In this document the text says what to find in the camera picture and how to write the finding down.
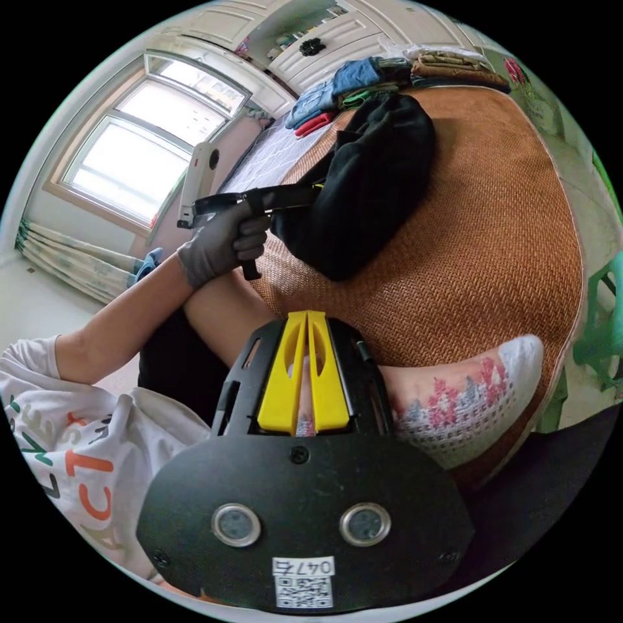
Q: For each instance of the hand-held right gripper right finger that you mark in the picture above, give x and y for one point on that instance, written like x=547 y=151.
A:
x=331 y=399

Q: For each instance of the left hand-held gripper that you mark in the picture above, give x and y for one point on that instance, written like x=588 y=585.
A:
x=263 y=197

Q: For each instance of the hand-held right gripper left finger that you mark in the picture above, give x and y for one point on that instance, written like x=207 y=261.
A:
x=280 y=389

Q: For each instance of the black garment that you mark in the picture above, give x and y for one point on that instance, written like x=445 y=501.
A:
x=370 y=194

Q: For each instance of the person's left forearm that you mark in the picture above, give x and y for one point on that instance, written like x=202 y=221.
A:
x=126 y=321

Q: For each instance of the person's left hand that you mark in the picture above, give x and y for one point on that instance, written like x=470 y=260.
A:
x=211 y=248

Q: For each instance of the pile of clothes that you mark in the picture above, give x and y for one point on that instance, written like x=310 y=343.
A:
x=340 y=92

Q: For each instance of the white cupboard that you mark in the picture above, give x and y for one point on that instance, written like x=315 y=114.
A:
x=302 y=53

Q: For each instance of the bed with brown woven mat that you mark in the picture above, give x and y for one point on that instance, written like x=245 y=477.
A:
x=477 y=233

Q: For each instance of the folded brown blanket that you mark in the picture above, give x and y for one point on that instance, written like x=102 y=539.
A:
x=452 y=65

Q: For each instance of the window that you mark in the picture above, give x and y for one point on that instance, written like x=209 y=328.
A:
x=141 y=146

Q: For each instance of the person's body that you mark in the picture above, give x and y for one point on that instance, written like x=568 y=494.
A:
x=73 y=428

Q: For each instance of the curtain with pale print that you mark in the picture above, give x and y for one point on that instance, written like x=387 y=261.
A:
x=73 y=263

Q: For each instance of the green plastic stool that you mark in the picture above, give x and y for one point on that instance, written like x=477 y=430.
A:
x=601 y=331

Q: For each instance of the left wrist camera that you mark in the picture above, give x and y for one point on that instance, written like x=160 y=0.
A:
x=199 y=170

